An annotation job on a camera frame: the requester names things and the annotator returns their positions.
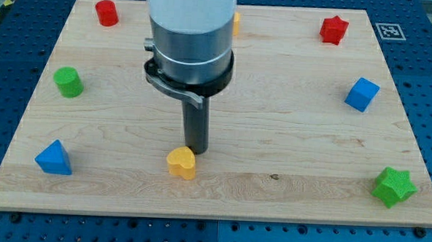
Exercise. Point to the green star block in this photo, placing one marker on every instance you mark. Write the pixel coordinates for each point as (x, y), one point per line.
(392, 186)

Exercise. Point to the red cylinder block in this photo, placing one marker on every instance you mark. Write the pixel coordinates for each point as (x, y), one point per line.
(107, 13)

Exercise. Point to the wooden board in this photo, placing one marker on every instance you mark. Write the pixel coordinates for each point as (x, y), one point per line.
(283, 144)

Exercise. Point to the blue triangle block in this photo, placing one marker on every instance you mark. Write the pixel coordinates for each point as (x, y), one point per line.
(54, 159)

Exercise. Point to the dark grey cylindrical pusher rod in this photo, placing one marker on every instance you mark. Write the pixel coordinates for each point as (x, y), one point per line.
(196, 126)

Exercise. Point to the white fiducial marker tag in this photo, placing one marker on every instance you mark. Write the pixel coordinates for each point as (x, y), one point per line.
(390, 31)

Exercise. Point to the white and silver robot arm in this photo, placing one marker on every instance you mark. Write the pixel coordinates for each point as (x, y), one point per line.
(192, 58)

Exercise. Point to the black clamp ring with lever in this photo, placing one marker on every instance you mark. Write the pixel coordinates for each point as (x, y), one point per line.
(192, 94)

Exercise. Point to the yellow block behind arm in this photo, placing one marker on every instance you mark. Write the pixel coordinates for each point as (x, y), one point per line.
(236, 26)

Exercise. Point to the red star block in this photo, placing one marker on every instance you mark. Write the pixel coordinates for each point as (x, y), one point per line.
(333, 30)

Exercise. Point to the yellow heart block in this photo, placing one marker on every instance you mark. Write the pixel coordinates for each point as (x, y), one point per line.
(182, 162)

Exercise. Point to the green cylinder block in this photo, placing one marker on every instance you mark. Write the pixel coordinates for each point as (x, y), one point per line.
(68, 82)

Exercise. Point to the blue cube block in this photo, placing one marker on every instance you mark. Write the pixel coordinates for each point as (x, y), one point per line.
(361, 94)

